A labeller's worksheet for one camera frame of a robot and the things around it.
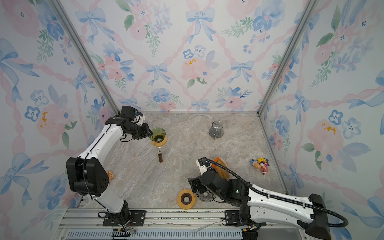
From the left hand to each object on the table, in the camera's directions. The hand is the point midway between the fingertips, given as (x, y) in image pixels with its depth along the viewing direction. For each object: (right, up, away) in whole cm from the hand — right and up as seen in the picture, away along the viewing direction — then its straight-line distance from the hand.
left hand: (152, 132), depth 86 cm
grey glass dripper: (+30, -34, -6) cm, 46 cm away
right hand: (+24, -21, -14) cm, 35 cm away
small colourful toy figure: (+64, -19, +4) cm, 67 cm away
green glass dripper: (+3, -2, +4) cm, 5 cm away
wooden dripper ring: (+4, -7, +2) cm, 8 cm away
